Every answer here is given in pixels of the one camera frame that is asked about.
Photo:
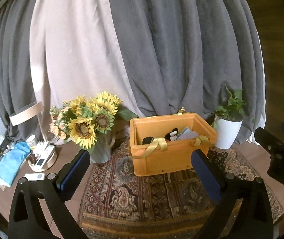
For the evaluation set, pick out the patterned oriental rug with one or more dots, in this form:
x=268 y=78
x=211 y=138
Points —
x=119 y=204

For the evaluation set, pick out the orange plastic crate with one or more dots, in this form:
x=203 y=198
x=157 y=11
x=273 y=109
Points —
x=161 y=156

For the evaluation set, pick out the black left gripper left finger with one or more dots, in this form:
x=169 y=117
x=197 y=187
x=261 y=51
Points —
x=71 y=174

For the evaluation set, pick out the round tray with gadgets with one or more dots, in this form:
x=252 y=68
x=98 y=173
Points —
x=45 y=157

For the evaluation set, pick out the pale pink sheer curtain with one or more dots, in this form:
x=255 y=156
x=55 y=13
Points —
x=74 y=51

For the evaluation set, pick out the grey ribbed vase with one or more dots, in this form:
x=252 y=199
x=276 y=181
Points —
x=101 y=153

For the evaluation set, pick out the grey curtain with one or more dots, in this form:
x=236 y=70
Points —
x=177 y=54

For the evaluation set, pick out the beige ring desk lamp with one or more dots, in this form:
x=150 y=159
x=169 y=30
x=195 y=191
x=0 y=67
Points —
x=32 y=110

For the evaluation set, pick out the blue cloth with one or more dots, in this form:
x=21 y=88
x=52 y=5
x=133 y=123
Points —
x=11 y=162

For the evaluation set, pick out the white remote control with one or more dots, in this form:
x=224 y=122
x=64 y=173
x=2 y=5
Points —
x=35 y=176

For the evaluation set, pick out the blue cartoon tissue pack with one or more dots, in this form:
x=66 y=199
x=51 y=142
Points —
x=184 y=130

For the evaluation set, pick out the white plant pot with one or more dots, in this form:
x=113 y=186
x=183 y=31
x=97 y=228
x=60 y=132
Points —
x=227 y=132

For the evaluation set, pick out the green potted plant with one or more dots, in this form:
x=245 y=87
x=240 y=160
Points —
x=233 y=110

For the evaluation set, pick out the sunflower bouquet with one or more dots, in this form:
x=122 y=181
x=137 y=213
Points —
x=84 y=121

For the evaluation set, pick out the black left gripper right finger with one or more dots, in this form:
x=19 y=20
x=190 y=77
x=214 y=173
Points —
x=210 y=175

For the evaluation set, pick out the black mouse plush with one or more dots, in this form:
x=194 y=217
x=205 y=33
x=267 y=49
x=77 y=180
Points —
x=172 y=135

